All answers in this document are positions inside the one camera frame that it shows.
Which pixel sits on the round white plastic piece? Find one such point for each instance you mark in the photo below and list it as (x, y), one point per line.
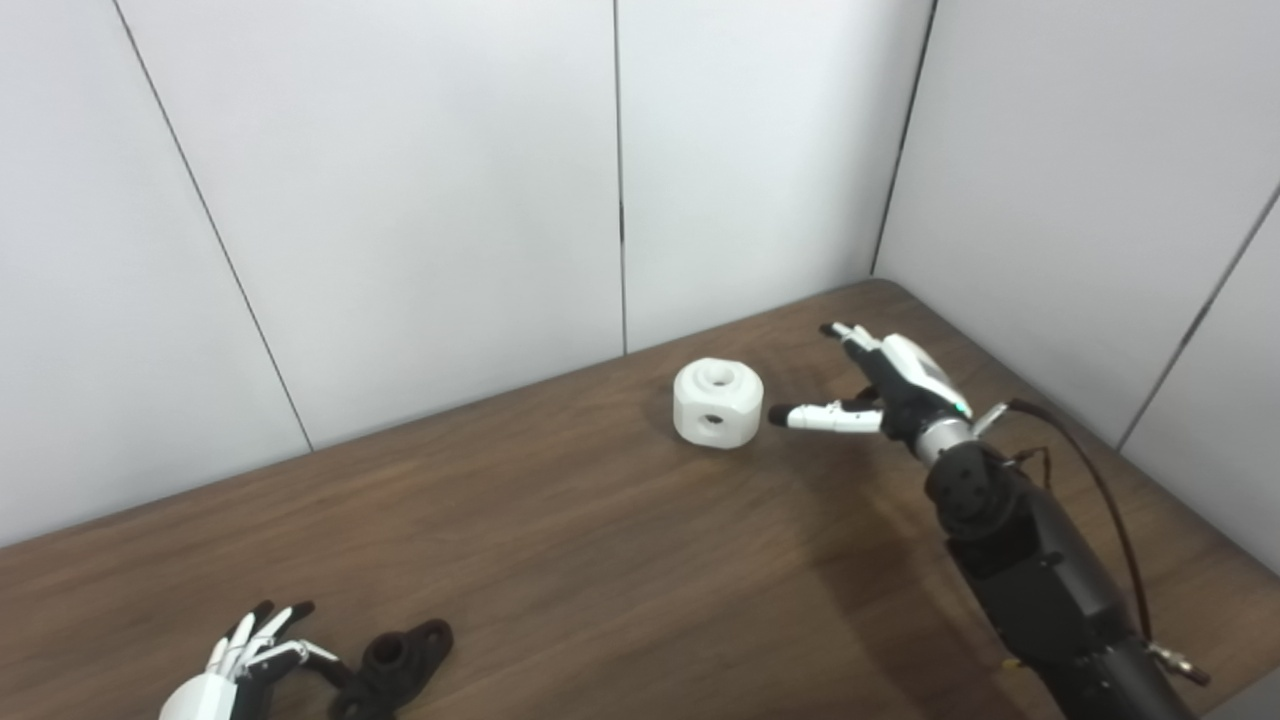
(715, 400)

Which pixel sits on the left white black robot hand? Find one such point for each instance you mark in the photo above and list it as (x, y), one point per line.
(200, 695)

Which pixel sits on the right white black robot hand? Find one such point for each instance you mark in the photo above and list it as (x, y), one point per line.
(910, 385)

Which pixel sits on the black plastic holder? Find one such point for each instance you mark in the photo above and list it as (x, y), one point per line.
(395, 665)

